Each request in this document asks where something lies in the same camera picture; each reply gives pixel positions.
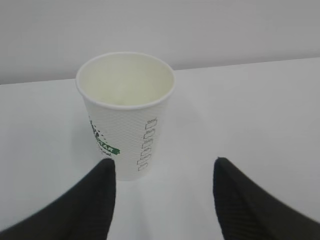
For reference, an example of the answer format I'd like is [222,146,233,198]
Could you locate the white paper cup green print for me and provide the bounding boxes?
[75,52,176,181]

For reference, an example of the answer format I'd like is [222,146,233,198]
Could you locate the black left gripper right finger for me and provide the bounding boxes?
[213,157,320,240]

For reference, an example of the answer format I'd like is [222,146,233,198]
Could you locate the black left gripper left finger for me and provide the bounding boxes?
[0,159,116,240]

